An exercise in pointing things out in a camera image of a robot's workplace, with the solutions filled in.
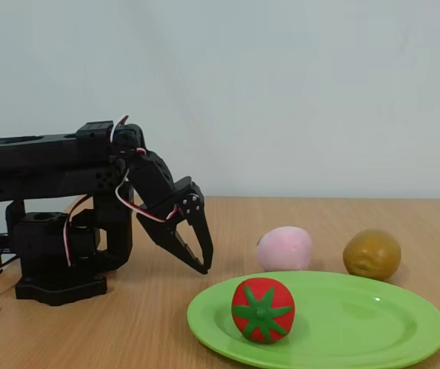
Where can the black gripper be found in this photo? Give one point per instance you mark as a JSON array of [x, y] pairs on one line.
[[174, 205]]

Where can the pink plush peach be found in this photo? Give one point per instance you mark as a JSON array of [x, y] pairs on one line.
[[283, 248]]

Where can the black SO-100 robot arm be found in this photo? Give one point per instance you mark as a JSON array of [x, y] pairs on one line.
[[50, 153]]

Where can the green oval plastic plate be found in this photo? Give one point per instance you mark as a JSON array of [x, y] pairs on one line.
[[358, 330]]

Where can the red toy tomato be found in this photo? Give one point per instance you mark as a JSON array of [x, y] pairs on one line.
[[262, 309]]

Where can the brown toy kiwi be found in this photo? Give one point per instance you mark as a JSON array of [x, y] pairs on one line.
[[372, 253]]

